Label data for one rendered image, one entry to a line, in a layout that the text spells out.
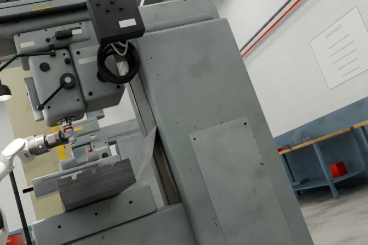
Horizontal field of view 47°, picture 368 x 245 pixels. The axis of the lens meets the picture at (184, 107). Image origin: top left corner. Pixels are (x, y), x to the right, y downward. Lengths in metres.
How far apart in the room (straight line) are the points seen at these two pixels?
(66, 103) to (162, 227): 0.70
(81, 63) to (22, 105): 1.92
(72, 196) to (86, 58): 0.85
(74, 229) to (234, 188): 0.69
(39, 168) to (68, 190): 2.41
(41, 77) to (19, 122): 1.86
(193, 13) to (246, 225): 1.08
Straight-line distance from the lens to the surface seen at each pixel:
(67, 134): 2.00
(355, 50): 6.41
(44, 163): 3.75
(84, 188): 1.35
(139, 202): 1.84
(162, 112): 1.86
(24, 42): 2.04
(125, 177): 1.36
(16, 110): 3.86
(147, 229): 1.85
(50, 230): 1.81
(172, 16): 2.19
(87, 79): 1.98
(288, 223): 2.00
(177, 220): 1.88
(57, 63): 2.02
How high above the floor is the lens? 0.83
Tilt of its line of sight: 10 degrees up
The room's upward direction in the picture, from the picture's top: 19 degrees counter-clockwise
